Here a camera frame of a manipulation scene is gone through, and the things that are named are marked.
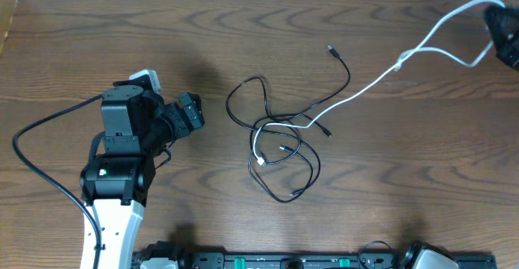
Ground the white cable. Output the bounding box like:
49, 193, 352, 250
251, 0, 506, 168

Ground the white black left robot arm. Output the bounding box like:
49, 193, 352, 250
80, 70, 204, 268

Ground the wooden side panel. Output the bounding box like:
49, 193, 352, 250
0, 0, 19, 53

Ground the black left camera cable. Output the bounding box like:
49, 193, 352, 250
11, 93, 107, 269

